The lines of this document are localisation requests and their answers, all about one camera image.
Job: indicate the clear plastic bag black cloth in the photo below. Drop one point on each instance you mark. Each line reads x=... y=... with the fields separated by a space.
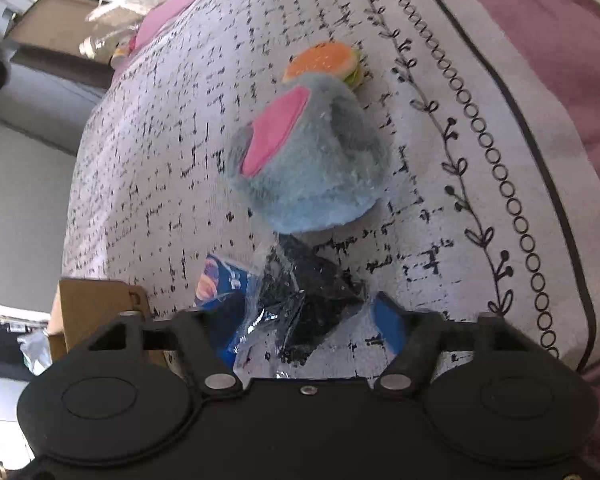
x=305 y=290

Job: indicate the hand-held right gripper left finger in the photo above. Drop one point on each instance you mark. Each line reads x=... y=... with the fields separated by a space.
x=230 y=332

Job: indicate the burger plush toy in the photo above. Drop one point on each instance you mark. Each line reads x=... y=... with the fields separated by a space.
x=320 y=57

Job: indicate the mauve bed sheet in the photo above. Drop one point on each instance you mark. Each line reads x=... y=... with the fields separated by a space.
x=555 y=35

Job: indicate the blue plush toy pink ear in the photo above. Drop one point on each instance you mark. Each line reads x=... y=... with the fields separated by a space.
x=320 y=160

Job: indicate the open cardboard box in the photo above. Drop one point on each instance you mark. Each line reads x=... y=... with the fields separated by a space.
x=50 y=25

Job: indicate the pink pillow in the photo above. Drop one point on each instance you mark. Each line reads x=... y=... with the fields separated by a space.
x=165 y=15

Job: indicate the small brown cardboard box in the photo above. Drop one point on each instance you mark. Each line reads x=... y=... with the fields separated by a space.
x=90 y=300

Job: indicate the crumpled clear plastic bags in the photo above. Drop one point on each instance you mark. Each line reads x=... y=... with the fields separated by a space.
x=117 y=7

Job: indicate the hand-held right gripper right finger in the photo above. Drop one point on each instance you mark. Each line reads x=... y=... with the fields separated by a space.
x=391 y=327

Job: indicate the white black patterned blanket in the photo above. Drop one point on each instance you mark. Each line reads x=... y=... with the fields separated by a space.
x=155 y=160

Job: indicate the blue printed packet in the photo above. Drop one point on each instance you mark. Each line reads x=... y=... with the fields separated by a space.
x=215 y=280

